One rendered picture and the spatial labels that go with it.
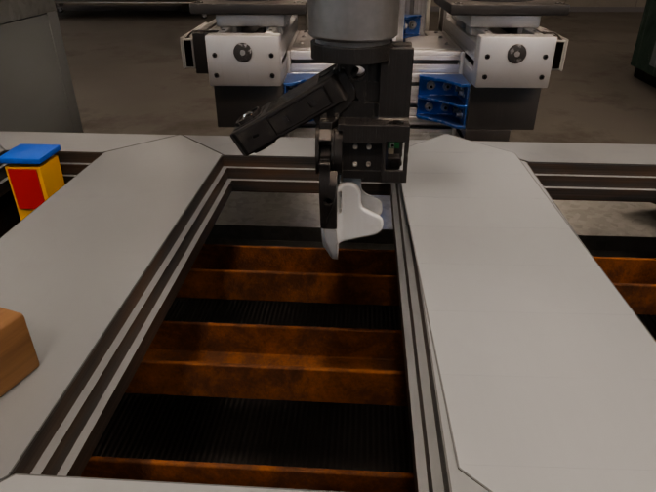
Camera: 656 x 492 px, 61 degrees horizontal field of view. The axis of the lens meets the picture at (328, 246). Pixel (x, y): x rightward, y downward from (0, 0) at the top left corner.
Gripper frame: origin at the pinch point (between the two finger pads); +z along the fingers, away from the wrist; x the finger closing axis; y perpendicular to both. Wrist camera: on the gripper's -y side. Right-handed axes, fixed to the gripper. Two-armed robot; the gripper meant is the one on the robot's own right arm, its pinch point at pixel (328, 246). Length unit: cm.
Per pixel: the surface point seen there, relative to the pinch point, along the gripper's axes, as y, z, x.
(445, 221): 13.0, 0.7, 7.9
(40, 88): -63, 0, 62
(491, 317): 14.6, 0.7, -10.3
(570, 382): 18.9, 0.7, -17.9
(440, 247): 11.7, 0.7, 1.7
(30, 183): -42.5, 2.2, 19.2
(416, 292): 8.9, 2.5, -4.2
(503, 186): 21.6, 0.8, 18.3
